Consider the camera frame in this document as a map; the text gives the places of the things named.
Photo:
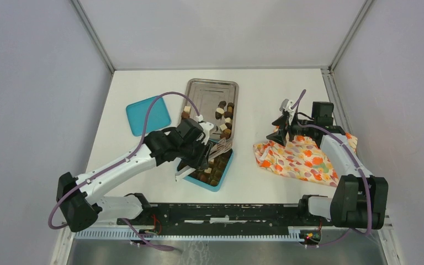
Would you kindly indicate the silver metal tray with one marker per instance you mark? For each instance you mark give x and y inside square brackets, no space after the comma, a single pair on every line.
[197,88]

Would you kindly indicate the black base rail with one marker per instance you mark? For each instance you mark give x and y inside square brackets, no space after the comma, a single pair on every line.
[184,219]

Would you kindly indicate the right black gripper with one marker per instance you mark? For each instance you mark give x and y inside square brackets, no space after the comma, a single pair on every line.
[279,136]

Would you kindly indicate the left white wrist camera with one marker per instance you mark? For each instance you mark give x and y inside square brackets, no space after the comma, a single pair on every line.
[207,128]

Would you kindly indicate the teal chocolate box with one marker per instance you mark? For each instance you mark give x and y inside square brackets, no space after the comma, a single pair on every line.
[219,162]

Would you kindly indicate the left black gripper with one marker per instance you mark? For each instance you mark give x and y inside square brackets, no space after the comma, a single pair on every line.
[201,162]

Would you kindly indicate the pile of assorted chocolates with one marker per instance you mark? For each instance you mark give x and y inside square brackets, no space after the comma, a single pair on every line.
[219,112]

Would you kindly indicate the teal box lid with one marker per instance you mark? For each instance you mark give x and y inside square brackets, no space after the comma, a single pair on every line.
[158,117]

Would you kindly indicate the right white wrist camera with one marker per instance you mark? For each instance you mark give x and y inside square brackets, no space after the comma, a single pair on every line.
[288,107]

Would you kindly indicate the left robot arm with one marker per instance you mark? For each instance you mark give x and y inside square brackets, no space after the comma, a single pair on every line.
[82,199]

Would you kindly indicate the floral cloth bag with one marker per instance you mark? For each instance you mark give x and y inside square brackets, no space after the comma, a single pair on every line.
[300,159]

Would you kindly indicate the metal serving tongs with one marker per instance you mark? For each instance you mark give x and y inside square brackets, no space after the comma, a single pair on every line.
[218,148]

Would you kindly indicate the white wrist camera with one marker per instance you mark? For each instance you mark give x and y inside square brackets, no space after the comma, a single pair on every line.
[288,107]
[207,128]

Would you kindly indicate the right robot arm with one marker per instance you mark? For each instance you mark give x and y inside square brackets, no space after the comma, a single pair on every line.
[359,201]

